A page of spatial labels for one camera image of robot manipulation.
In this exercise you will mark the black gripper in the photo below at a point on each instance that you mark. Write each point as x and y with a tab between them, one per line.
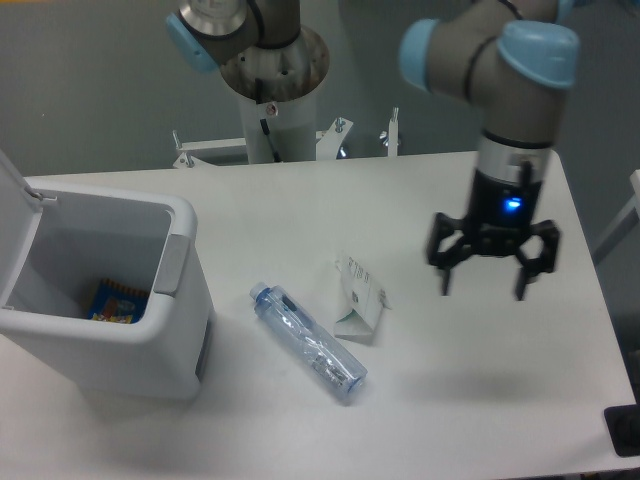
498	223

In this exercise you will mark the white push-lid trash can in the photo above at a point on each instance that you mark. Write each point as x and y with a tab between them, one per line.
58	241

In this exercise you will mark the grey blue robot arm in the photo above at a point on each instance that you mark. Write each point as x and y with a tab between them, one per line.
513	59

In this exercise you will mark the crumpled white milk carton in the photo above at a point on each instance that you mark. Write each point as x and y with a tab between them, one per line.
365	300

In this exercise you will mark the clear blue plastic bottle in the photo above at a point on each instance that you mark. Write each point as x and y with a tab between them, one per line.
337	369

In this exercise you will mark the black clamp at table corner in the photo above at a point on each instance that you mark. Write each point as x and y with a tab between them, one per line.
623	426

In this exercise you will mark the colourful snack wrapper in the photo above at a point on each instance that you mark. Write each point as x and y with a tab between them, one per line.
117	303

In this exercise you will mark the white frame at right edge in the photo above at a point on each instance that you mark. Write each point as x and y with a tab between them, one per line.
620	226

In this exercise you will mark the white metal base frame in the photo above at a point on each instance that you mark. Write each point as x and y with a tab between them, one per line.
330	144

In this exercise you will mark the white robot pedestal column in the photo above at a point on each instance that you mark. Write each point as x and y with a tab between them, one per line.
276	91

